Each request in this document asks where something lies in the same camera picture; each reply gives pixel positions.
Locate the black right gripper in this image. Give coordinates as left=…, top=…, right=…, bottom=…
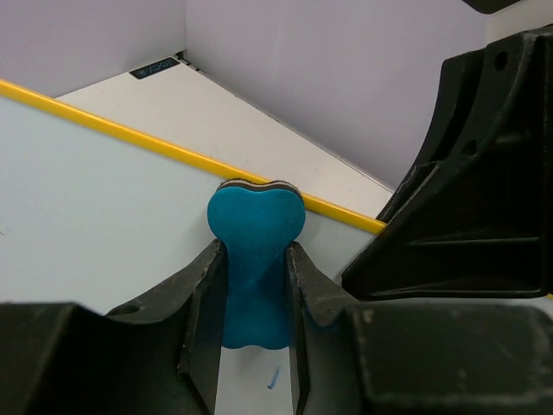
left=462, top=0, right=520, bottom=13

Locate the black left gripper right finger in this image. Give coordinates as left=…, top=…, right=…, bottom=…
left=284, top=243, right=552, bottom=414

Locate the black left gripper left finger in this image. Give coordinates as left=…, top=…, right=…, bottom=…
left=1, top=240, right=227, bottom=414

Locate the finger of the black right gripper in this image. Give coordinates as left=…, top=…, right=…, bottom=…
left=342, top=26, right=552, bottom=301

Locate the yellow framed whiteboard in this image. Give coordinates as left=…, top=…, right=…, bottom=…
left=0, top=78, right=553, bottom=415

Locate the blue whiteboard eraser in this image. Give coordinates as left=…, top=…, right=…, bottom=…
left=207, top=178, right=306, bottom=350

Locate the black left corner label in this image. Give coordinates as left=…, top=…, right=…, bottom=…
left=130, top=57, right=180, bottom=80

